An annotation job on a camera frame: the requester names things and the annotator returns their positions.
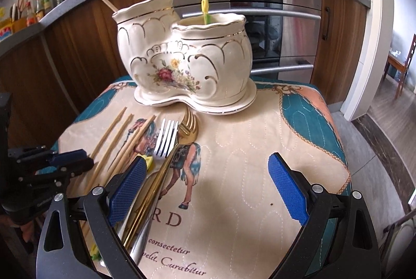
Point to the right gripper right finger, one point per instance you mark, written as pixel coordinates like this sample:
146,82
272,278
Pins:
336,239

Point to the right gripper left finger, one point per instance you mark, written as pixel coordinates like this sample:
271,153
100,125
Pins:
62,251

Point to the bamboo chopstick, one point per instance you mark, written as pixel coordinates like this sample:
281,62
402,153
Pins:
107,133
110,5
102,163
125,153

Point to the silver fork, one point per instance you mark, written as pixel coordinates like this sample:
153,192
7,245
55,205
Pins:
138,247

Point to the gold fork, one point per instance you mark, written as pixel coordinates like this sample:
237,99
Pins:
178,135

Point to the yellow plastic tulip utensil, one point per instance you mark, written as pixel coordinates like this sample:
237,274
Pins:
205,11

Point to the quilted printed table mat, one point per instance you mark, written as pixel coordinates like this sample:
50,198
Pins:
220,215

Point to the wooden cabinet door left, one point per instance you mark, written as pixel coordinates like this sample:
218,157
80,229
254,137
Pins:
83,46

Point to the wooden cabinet door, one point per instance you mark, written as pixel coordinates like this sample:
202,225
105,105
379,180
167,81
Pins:
83,46
341,35

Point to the red-label sauce bottle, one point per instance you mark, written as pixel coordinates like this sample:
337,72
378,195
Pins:
39,10

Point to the wooden dining chair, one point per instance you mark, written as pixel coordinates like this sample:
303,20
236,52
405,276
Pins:
401,67

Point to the cream ceramic utensil holder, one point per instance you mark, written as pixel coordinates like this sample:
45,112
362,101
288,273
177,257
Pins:
204,62

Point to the wooden cabinet door right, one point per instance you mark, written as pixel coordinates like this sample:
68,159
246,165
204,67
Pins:
341,35

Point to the stainless steel oven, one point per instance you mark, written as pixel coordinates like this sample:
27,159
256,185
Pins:
283,33

